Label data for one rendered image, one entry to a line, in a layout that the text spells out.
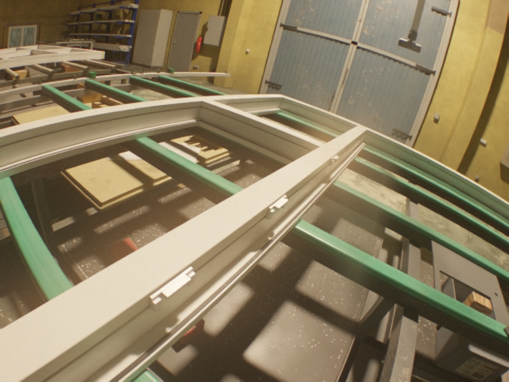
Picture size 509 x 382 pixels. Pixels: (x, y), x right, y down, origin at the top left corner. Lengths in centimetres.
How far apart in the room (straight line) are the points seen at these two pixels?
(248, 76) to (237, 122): 674
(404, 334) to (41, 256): 50
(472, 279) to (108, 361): 64
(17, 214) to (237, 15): 726
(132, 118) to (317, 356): 69
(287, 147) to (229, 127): 18
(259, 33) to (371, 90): 329
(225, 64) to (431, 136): 543
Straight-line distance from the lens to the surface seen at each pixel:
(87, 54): 262
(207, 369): 55
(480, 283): 66
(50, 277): 33
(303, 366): 61
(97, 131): 61
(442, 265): 61
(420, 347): 82
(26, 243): 38
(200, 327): 56
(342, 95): 639
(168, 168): 57
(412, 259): 61
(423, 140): 638
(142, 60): 989
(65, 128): 58
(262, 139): 70
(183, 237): 25
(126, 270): 22
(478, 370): 87
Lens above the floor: 110
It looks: 29 degrees down
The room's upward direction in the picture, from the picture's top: 15 degrees clockwise
